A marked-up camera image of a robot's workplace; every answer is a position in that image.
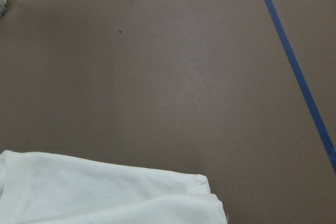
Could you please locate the aluminium frame post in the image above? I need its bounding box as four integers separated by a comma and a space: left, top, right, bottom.
0, 0, 7, 16

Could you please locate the white long-sleeve printed shirt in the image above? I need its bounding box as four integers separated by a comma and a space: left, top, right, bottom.
1, 151, 227, 223

